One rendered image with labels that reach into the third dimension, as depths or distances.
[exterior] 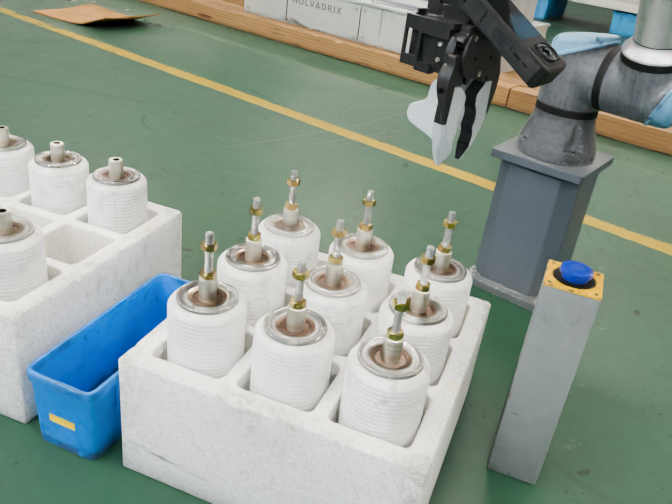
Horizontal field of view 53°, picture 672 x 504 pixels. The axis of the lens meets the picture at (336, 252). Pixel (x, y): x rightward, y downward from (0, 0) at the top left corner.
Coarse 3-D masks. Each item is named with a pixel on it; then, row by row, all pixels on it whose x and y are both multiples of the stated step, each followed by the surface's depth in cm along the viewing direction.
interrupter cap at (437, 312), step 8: (392, 296) 87; (408, 296) 88; (432, 296) 88; (432, 304) 87; (440, 304) 87; (392, 312) 84; (408, 312) 84; (432, 312) 85; (440, 312) 85; (408, 320) 83; (416, 320) 83; (424, 320) 83; (432, 320) 83; (440, 320) 83
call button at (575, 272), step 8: (568, 264) 84; (576, 264) 84; (584, 264) 85; (568, 272) 83; (576, 272) 83; (584, 272) 83; (592, 272) 83; (568, 280) 83; (576, 280) 82; (584, 280) 82
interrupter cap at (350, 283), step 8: (312, 272) 90; (320, 272) 90; (344, 272) 91; (352, 272) 91; (312, 280) 88; (320, 280) 89; (344, 280) 90; (352, 280) 90; (360, 280) 90; (312, 288) 86; (320, 288) 87; (328, 288) 87; (336, 288) 88; (344, 288) 88; (352, 288) 88; (360, 288) 88; (328, 296) 86; (336, 296) 86; (344, 296) 86
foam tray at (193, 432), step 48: (288, 288) 100; (480, 336) 99; (144, 384) 82; (192, 384) 79; (240, 384) 82; (336, 384) 82; (144, 432) 85; (192, 432) 82; (240, 432) 79; (288, 432) 76; (336, 432) 75; (432, 432) 76; (192, 480) 86; (240, 480) 82; (288, 480) 79; (336, 480) 76; (384, 480) 73; (432, 480) 83
